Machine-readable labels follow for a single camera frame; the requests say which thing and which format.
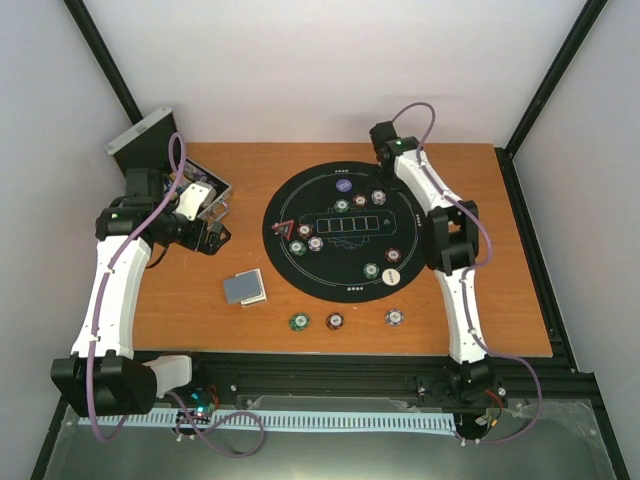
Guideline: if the green poker chip stack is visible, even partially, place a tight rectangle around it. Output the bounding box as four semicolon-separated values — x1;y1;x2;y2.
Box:
289;313;310;332

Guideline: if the white playing card box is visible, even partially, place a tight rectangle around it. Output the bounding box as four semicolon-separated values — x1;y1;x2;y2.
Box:
240;269;267;307

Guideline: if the blue chip mat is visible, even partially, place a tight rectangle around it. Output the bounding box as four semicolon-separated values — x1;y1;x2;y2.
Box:
371;190;387;205
308;237;324;252

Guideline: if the round black poker mat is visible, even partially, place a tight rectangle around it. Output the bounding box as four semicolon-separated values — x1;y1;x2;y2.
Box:
262;161;426;303

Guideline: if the blue chip top mat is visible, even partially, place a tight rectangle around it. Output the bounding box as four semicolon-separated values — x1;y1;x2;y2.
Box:
371;190;387;205

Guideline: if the purple round blind button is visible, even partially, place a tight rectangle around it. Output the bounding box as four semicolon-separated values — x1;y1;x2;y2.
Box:
335;178;353;194

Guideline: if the triangular all-in marker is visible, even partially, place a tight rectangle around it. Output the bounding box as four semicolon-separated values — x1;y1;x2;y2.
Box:
271;219;296;241

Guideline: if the green chip top mat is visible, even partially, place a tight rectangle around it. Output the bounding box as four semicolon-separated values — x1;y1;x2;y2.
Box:
334;199;350;213

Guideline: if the light blue cable duct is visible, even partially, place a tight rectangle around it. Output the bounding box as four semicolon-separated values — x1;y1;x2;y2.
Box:
149;407;459;435

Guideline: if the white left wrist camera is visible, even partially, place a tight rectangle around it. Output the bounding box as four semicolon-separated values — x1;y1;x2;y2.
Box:
175;182;216;221

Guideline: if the red chip top mat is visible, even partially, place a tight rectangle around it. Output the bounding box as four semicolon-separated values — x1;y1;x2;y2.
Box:
353;195;368;207

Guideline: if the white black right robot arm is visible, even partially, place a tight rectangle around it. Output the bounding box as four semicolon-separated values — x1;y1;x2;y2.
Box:
369;121;493;405

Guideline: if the blue playing card deck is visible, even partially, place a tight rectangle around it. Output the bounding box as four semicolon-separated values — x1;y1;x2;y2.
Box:
223;269;264;304

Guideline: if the red chip mat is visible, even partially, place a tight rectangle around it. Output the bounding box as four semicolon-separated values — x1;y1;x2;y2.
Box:
353;195;368;207
385;248;401;263
297;224;313;239

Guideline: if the blue white poker chip stack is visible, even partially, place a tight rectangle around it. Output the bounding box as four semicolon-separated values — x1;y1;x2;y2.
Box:
385;309;404;326

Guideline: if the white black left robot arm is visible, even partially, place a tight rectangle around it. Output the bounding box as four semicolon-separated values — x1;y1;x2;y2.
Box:
50;162;231;418

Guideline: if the aluminium poker case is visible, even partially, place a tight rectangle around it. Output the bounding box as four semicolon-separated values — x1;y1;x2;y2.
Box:
106;107;232;223

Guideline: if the red brown poker chip stack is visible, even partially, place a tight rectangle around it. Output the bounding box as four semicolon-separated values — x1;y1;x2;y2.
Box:
326;312;345;330

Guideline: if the white dealer button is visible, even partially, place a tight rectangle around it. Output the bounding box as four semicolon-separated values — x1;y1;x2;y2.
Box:
381;268;401;286

